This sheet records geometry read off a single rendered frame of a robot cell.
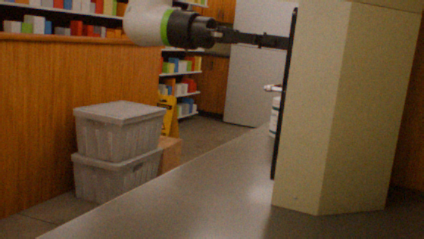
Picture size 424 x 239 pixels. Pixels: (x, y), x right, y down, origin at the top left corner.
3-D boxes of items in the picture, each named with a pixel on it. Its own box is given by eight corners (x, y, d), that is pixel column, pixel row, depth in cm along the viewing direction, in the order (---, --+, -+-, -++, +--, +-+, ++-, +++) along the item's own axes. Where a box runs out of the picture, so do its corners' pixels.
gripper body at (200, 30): (190, 13, 100) (227, 18, 98) (206, 17, 108) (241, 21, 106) (187, 47, 102) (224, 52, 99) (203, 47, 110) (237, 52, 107)
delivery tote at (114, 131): (165, 147, 353) (169, 108, 347) (119, 166, 297) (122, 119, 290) (121, 138, 365) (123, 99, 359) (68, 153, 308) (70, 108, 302)
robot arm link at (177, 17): (182, 51, 112) (164, 51, 104) (187, 4, 110) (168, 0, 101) (204, 54, 111) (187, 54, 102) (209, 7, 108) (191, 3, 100)
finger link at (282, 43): (263, 33, 100) (263, 33, 99) (293, 37, 98) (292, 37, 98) (262, 47, 101) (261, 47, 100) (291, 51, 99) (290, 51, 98)
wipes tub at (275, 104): (303, 136, 177) (309, 100, 174) (296, 143, 164) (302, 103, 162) (273, 131, 180) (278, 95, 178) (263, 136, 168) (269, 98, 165)
